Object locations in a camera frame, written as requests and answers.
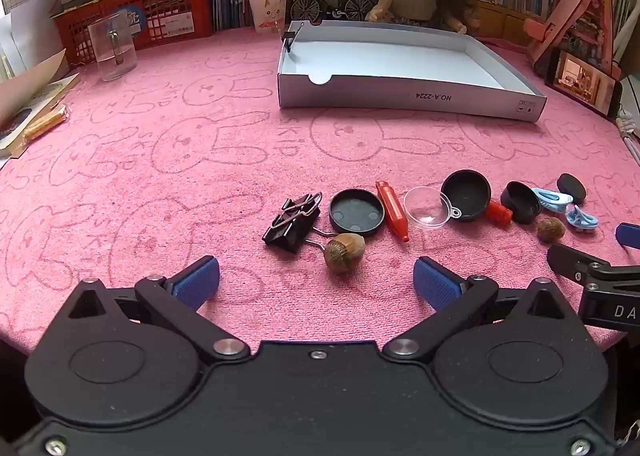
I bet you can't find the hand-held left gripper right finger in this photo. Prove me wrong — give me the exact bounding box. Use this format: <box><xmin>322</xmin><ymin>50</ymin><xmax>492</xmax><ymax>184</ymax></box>
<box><xmin>384</xmin><ymin>256</ymin><xmax>583</xmax><ymax>364</ymax></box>

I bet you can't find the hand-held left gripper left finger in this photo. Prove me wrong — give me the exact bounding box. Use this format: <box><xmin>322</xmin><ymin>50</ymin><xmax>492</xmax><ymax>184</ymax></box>
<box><xmin>65</xmin><ymin>256</ymin><xmax>251</xmax><ymax>365</ymax></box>

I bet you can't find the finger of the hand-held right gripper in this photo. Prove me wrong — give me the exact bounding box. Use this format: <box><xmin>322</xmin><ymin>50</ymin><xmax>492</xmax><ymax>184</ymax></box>
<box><xmin>616</xmin><ymin>222</ymin><xmax>640</xmax><ymax>251</ymax></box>
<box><xmin>547</xmin><ymin>243</ymin><xmax>640</xmax><ymax>293</ymax></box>

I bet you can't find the brown acorn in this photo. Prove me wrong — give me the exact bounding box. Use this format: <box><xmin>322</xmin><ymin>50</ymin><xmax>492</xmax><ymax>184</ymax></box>
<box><xmin>537</xmin><ymin>217</ymin><xmax>567</xmax><ymax>243</ymax></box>
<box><xmin>324</xmin><ymin>233</ymin><xmax>366</xmax><ymax>276</ymax></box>

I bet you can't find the short light blue hair clip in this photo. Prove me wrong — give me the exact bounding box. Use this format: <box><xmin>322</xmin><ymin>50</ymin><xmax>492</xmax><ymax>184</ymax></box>
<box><xmin>565</xmin><ymin>205</ymin><xmax>599</xmax><ymax>233</ymax></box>

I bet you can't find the long light blue hair clip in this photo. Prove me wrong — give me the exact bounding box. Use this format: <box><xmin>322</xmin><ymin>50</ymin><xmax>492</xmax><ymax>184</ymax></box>
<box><xmin>531</xmin><ymin>187</ymin><xmax>574</xmax><ymax>213</ymax></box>

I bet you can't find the small black disc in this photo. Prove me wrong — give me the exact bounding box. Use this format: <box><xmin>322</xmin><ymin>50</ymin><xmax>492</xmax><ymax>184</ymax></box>
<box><xmin>556</xmin><ymin>173</ymin><xmax>587</xmax><ymax>204</ymax></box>

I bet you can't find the clear plastic half dome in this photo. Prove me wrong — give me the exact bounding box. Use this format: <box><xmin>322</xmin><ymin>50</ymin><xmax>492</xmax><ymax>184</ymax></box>
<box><xmin>403</xmin><ymin>186</ymin><xmax>463</xmax><ymax>229</ymax></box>

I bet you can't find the black bottle cap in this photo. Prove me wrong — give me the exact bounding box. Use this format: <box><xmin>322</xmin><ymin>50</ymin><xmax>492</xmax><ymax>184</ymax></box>
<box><xmin>501</xmin><ymin>181</ymin><xmax>542</xmax><ymax>224</ymax></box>

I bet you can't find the deep black round lid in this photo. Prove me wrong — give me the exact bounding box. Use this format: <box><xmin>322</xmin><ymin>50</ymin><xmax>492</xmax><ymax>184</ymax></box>
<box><xmin>440</xmin><ymin>169</ymin><xmax>492</xmax><ymax>223</ymax></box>

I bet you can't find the large black binder clip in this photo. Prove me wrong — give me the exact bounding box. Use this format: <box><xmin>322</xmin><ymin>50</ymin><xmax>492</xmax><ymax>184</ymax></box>
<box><xmin>262</xmin><ymin>192</ymin><xmax>346</xmax><ymax>254</ymax></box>

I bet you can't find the white cardboard box tray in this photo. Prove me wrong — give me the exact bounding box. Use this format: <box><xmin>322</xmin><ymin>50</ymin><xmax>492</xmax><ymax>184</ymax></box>
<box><xmin>276</xmin><ymin>20</ymin><xmax>548</xmax><ymax>123</ymax></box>

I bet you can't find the pink bunny-print mat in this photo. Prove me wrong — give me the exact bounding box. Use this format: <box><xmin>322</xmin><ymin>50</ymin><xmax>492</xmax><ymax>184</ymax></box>
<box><xmin>0</xmin><ymin>23</ymin><xmax>640</xmax><ymax>352</ymax></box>

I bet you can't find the black smartphone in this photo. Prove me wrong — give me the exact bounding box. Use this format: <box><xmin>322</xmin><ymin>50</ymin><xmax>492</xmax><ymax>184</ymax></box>
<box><xmin>545</xmin><ymin>47</ymin><xmax>623</xmax><ymax>119</ymax></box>

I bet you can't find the yellow wrapped snack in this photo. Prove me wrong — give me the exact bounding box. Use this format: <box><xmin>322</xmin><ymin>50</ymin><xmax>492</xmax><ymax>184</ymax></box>
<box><xmin>22</xmin><ymin>105</ymin><xmax>68</xmax><ymax>141</ymax></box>

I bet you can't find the green cover booklet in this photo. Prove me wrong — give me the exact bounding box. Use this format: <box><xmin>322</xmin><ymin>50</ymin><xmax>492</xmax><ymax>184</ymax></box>
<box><xmin>0</xmin><ymin>73</ymin><xmax>81</xmax><ymax>159</ymax></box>

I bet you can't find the pink toy house model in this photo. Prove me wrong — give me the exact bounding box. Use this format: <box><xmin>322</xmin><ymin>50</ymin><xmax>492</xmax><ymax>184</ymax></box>
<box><xmin>524</xmin><ymin>0</ymin><xmax>621</xmax><ymax>82</ymax></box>

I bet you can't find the clear glass mug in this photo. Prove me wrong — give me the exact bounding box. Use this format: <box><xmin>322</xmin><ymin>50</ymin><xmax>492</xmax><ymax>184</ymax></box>
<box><xmin>88</xmin><ymin>12</ymin><xmax>138</xmax><ymax>82</ymax></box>

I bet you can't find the wooden drawer unit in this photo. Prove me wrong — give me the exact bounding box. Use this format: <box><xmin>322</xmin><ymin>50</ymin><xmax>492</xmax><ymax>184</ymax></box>
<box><xmin>475</xmin><ymin>1</ymin><xmax>551</xmax><ymax>42</ymax></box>

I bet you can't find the cream paper sheet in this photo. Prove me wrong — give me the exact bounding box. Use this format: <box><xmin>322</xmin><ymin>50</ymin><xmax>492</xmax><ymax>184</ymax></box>
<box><xmin>0</xmin><ymin>48</ymin><xmax>68</xmax><ymax>129</ymax></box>

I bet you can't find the small black binder clip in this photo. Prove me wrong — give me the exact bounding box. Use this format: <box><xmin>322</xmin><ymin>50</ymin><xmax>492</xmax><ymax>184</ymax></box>
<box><xmin>282</xmin><ymin>22</ymin><xmax>305</xmax><ymax>54</ymax></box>

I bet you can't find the large red plastic basket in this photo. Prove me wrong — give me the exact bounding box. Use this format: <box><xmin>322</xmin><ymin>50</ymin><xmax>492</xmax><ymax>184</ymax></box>
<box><xmin>50</xmin><ymin>0</ymin><xmax>213</xmax><ymax>66</ymax></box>

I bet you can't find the white cat-print paper cup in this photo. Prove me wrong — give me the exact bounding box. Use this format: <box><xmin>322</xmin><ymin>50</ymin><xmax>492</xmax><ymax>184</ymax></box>
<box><xmin>245</xmin><ymin>0</ymin><xmax>290</xmax><ymax>33</ymax></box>

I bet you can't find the miniature black bicycle model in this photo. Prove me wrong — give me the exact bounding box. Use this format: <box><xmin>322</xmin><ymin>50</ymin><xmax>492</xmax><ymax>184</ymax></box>
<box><xmin>291</xmin><ymin>0</ymin><xmax>375</xmax><ymax>22</ymax></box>

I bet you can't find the white cable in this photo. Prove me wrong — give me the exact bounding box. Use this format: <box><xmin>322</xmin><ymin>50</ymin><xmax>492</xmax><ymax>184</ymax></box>
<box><xmin>615</xmin><ymin>106</ymin><xmax>640</xmax><ymax>162</ymax></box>

